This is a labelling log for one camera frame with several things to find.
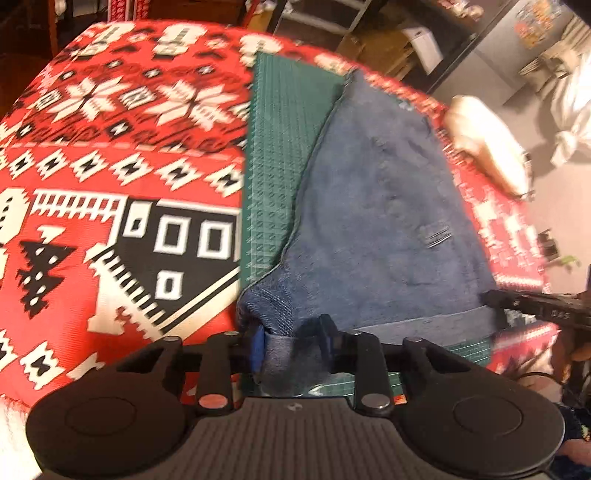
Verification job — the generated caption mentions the white curtain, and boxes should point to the white curtain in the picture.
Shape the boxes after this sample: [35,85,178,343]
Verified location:
[549,45,591,168]

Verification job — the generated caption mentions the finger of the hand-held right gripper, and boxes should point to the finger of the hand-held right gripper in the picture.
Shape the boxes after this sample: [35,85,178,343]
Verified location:
[481,289,549,320]

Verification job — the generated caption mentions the cluster of small figurines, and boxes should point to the cluster of small figurines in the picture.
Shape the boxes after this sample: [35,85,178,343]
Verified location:
[438,0,486,20]

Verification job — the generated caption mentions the wall power outlet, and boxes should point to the wall power outlet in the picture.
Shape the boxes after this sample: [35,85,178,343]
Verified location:
[537,227,560,260]

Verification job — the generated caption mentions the white shoe box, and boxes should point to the white shoe box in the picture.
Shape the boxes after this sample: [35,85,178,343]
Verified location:
[401,24,445,75]

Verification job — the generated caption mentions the leaning brown cardboard sheets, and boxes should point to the leaning brown cardboard sheets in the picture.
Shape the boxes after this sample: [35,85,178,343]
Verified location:
[334,27,417,80]

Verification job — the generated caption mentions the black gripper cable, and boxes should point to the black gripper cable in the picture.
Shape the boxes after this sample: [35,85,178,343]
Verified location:
[516,370,570,394]

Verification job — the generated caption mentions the red patterned blanket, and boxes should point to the red patterned blanket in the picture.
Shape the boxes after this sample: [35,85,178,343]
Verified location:
[0,20,563,480]

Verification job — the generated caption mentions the blue denim shorts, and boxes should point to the blue denim shorts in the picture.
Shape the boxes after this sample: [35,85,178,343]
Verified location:
[235,68,509,398]

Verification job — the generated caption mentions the cluster of fridge magnets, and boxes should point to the cluster of fridge magnets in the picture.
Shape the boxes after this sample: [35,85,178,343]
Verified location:
[512,0,563,50]

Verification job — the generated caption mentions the beige hanging jacket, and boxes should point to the beige hanging jacket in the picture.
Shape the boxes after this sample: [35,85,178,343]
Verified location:
[518,22,583,89]

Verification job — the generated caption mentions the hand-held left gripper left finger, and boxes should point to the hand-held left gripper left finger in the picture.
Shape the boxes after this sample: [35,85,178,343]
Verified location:
[115,329,267,415]

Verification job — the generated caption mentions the green cutting mat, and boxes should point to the green cutting mat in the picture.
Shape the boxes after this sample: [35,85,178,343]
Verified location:
[237,50,493,398]

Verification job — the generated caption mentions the brown wooden door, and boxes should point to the brown wooden door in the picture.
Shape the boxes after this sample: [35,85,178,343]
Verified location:
[0,0,59,57]

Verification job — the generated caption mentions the white knit sweater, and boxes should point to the white knit sweater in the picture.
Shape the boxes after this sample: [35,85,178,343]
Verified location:
[442,93,533,200]

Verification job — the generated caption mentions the grey refrigerator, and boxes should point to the grey refrigerator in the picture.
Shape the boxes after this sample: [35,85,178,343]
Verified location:
[428,0,579,108]

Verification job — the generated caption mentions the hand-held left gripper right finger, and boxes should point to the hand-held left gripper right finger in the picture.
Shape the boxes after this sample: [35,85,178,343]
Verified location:
[318,313,472,415]

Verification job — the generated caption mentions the person's right hand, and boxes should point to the person's right hand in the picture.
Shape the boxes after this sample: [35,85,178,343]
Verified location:
[551,329,591,384]

